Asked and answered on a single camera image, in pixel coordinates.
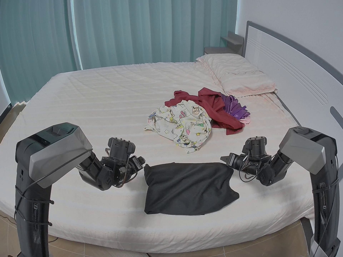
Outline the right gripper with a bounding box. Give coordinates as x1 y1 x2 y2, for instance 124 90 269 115
227 153 252 171

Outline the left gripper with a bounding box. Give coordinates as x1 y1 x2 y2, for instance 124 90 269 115
125 155 147 178

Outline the bed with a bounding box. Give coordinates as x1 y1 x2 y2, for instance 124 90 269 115
0 20 343 251

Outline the purple garment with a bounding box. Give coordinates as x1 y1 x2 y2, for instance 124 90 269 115
221 95 251 120

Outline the black T-shirt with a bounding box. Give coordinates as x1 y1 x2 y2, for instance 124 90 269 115
144 162 240 216

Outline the white printed garment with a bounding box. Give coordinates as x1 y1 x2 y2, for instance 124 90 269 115
144 100 213 155

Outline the dark red garment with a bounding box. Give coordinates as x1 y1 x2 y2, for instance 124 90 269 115
165 88 245 136

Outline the cream pillow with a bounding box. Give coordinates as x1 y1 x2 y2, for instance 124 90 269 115
196 53 278 98

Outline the grey bedside table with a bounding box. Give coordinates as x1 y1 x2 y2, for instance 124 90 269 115
204 31 245 56

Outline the blue-green curtain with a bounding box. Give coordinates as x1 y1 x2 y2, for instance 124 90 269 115
72 0 239 70
0 0 81 107

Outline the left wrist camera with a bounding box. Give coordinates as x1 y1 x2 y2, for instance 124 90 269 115
108 137 136 158

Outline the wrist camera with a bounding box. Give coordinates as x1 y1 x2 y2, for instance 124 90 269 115
108 137 136 158
242 136 268 156

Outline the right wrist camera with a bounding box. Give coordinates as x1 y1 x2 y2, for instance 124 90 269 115
242 136 268 156

